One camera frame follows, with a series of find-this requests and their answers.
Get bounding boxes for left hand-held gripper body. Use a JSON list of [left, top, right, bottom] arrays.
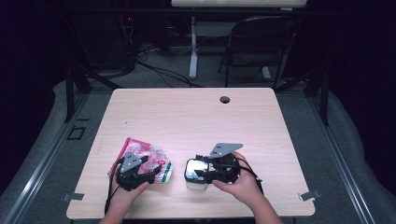
[[115, 151, 151, 191]]

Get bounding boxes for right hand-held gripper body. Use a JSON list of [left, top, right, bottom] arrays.
[[207, 142, 245, 185]]

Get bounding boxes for pink and white plastic bag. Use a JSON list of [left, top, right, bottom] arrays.
[[106, 136, 174, 185]]

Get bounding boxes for glass jar with black lid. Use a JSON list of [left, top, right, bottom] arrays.
[[184, 157, 210, 191]]

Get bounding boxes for person's left hand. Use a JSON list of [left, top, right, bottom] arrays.
[[108, 175, 150, 215]]

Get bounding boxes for person's right hand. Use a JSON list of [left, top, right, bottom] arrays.
[[212, 151, 263, 207]]

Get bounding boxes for grey tape tab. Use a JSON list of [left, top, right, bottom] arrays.
[[298, 189, 321, 203], [61, 192, 85, 203]]

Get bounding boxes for white desk leg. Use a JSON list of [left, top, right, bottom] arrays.
[[189, 16, 199, 79]]

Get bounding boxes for black metal stand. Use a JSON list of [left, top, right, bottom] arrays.
[[64, 66, 120, 123], [274, 66, 331, 127]]

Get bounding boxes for black computer case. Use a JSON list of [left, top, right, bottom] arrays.
[[71, 15, 135, 71]]

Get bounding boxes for black folding chair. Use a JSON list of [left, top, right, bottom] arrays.
[[217, 15, 299, 91]]

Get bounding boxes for left hand-held gripper black cable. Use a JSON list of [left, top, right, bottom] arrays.
[[104, 158, 125, 216]]

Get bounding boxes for hand-held gripper black cable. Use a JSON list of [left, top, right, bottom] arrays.
[[237, 157, 264, 196], [104, 158, 125, 216]]

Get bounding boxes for right hand-held gripper black cable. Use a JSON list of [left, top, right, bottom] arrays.
[[237, 157, 264, 196]]

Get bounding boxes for bundle of floor cables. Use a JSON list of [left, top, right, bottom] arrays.
[[118, 15, 204, 89]]

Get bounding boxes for aluminium floor rail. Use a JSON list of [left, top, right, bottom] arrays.
[[2, 92, 92, 224], [306, 92, 377, 224]]

